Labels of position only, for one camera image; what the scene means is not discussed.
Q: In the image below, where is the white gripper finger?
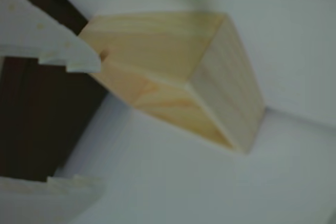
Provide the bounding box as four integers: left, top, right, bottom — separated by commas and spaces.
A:
0, 174, 106, 224
0, 0, 102, 74

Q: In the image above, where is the light wooden open box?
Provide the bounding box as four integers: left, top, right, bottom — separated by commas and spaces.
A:
77, 10, 266, 155

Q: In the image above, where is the dark brown furniture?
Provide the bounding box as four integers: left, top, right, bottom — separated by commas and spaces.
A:
0, 0, 111, 183

